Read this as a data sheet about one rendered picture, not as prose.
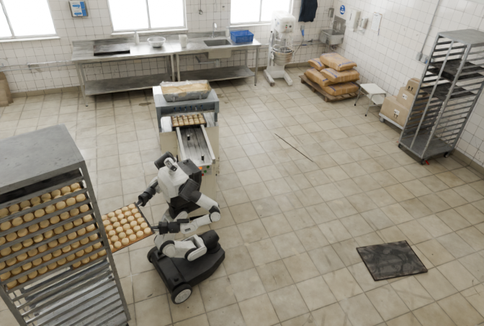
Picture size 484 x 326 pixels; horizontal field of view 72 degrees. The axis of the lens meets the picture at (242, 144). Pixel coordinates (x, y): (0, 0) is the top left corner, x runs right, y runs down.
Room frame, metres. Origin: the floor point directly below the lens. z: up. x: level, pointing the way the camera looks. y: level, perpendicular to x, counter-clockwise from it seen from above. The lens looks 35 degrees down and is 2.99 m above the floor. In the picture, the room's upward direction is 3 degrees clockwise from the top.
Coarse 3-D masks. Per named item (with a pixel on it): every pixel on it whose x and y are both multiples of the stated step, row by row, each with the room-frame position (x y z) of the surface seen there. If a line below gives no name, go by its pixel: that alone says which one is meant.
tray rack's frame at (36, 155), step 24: (0, 144) 1.58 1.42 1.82; (24, 144) 1.59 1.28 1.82; (48, 144) 1.60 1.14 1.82; (72, 144) 1.61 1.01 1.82; (0, 168) 1.36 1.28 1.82; (24, 168) 1.37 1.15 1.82; (48, 168) 1.38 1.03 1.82; (0, 288) 1.09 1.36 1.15; (24, 288) 1.47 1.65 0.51; (72, 312) 1.48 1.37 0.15
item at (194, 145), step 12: (180, 132) 3.29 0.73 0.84; (192, 132) 3.30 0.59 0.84; (192, 144) 3.06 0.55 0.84; (204, 144) 3.07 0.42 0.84; (180, 156) 2.90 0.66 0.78; (192, 156) 2.84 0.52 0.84; (204, 156) 2.79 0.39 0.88; (204, 180) 2.72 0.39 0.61; (204, 192) 2.72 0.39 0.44; (192, 216) 2.68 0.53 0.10
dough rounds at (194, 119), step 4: (176, 116) 3.56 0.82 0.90; (184, 116) 3.53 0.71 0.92; (188, 116) 3.54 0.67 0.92; (192, 116) 3.58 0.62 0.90; (196, 116) 3.55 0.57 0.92; (200, 116) 3.55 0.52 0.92; (172, 120) 3.45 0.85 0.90; (176, 120) 3.45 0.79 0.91; (180, 120) 3.43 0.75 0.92; (184, 120) 3.43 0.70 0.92; (188, 120) 3.47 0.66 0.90; (192, 120) 3.44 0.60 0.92; (196, 120) 3.45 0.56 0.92; (200, 120) 3.47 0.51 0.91; (204, 120) 3.48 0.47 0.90; (176, 124) 3.33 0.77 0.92; (180, 124) 3.34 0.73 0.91; (184, 124) 3.37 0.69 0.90; (188, 124) 3.37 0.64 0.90
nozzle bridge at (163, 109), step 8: (160, 96) 3.52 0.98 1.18; (208, 96) 3.57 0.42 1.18; (216, 96) 3.58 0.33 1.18; (160, 104) 3.32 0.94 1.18; (168, 104) 3.33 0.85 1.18; (176, 104) 3.34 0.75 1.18; (184, 104) 3.36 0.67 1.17; (192, 104) 3.38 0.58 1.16; (200, 104) 3.50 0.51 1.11; (208, 104) 3.52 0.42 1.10; (216, 104) 3.47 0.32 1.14; (160, 112) 3.28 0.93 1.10; (168, 112) 3.38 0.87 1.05; (176, 112) 3.39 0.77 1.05; (184, 112) 3.40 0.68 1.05; (192, 112) 3.42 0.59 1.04; (200, 112) 3.45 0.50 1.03; (216, 112) 3.47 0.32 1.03; (160, 120) 3.37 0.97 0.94; (216, 120) 3.57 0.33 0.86
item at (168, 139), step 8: (160, 88) 4.45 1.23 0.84; (208, 112) 3.79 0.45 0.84; (168, 120) 3.55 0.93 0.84; (208, 120) 3.59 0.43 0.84; (160, 128) 3.36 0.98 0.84; (168, 128) 3.37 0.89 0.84; (184, 128) 3.38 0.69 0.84; (192, 128) 3.39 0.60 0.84; (208, 128) 3.44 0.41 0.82; (216, 128) 3.47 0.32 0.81; (160, 136) 3.27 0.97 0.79; (168, 136) 3.30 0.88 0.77; (208, 136) 3.44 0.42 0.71; (216, 136) 3.47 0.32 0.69; (160, 144) 3.88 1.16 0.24; (168, 144) 3.29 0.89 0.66; (216, 144) 3.47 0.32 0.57; (176, 152) 3.32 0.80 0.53; (216, 152) 3.47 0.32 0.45; (216, 160) 3.47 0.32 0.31; (216, 168) 3.47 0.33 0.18
